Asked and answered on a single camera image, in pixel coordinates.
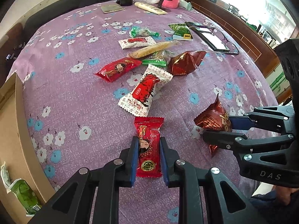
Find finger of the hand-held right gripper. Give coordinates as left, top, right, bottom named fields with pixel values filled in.
left=202, top=130, right=295, bottom=160
left=230, top=106, right=296, bottom=137

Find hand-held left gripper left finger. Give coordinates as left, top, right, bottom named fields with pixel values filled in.
left=28, top=136, right=141, bottom=224

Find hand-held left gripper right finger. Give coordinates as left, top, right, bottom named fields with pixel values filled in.
left=159, top=136, right=269, bottom=224

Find dark red snack packet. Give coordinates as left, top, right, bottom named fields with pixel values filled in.
left=194, top=93, right=233, bottom=158
left=168, top=51, right=207, bottom=76

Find red cartoon snack packet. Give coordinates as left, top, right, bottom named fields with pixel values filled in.
left=134, top=117, right=165, bottom=178
left=95, top=57, right=142, bottom=83

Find large white red snack packet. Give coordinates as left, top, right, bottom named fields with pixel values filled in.
left=118, top=63, right=174, bottom=117

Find clear green-edged snack packet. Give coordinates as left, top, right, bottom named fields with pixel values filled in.
left=142, top=50, right=174, bottom=67

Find green pea snack packet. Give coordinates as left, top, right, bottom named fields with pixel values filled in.
left=168, top=23, right=194, bottom=41

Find long beige snack packet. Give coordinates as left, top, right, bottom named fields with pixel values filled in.
left=127, top=40, right=181, bottom=59

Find small white red snack packet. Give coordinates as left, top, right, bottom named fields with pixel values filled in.
left=118, top=37, right=156, bottom=50

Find cardboard box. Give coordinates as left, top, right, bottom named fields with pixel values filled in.
left=0, top=72, right=55, bottom=216

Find green candy packet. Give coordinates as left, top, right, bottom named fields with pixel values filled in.
left=129, top=26, right=161, bottom=40

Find person's blue trousers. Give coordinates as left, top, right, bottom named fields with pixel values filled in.
left=250, top=188, right=299, bottom=224

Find bamboo print glass door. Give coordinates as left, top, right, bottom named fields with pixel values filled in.
left=270, top=71, right=289, bottom=101

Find black eyeglasses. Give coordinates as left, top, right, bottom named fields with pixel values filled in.
left=190, top=25, right=241, bottom=55

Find purple floral tablecloth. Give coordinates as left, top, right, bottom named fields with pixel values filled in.
left=7, top=0, right=281, bottom=224

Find phone in clear case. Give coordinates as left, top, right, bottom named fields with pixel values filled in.
left=185, top=22, right=231, bottom=52

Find wooden brick-pattern partition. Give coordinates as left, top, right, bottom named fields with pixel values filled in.
left=187, top=0, right=285, bottom=80

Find green leaf-wrap snack packet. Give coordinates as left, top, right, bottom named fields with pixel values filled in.
left=10, top=178, right=42, bottom=215

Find pale green face mask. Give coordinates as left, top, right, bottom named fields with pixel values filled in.
left=179, top=0, right=192, bottom=11

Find plain white snack packet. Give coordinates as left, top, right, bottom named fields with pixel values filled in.
left=0, top=162, right=12, bottom=193

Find cream tube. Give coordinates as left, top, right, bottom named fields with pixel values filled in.
left=134, top=1, right=168, bottom=15

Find brown leather chair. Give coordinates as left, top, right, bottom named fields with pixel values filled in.
left=0, top=23, right=24, bottom=60

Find black sofa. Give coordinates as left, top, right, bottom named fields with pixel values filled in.
left=24, top=0, right=164, bottom=31

